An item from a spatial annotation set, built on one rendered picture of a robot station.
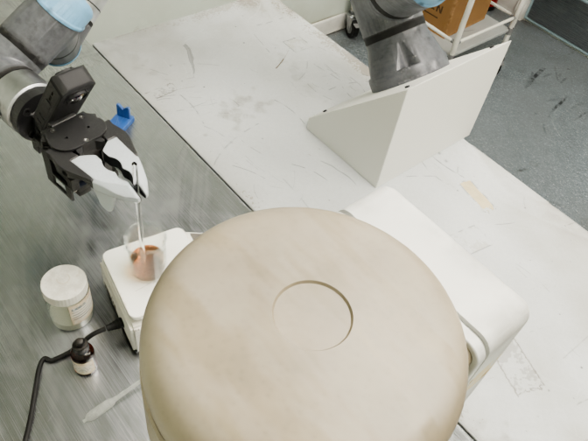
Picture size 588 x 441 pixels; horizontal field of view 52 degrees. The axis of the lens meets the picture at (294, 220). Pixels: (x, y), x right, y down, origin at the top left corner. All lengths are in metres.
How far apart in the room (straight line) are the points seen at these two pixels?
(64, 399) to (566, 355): 0.72
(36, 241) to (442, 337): 0.87
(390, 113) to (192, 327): 0.86
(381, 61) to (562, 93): 2.28
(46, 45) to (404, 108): 0.54
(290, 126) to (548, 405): 0.67
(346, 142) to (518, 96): 2.13
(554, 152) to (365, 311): 2.77
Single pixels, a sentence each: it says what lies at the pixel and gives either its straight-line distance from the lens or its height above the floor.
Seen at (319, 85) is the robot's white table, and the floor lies 0.90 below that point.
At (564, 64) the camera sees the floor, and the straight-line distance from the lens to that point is 3.59.
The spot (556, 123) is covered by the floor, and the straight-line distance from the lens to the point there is 3.12.
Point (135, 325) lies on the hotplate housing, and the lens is 0.82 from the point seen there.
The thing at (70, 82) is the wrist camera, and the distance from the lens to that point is 0.72.
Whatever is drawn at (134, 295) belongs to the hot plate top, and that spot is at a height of 0.99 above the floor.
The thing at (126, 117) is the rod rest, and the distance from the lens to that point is 1.19.
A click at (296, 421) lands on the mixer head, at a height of 1.52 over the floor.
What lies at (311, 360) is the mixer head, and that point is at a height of 1.52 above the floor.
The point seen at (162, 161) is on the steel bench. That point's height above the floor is 0.90.
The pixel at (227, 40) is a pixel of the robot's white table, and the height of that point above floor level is 0.90.
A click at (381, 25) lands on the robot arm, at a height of 1.11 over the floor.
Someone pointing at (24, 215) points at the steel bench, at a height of 0.90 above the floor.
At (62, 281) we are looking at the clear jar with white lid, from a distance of 0.86.
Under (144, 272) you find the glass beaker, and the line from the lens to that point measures 0.81.
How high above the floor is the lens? 1.67
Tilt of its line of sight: 48 degrees down
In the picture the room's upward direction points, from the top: 11 degrees clockwise
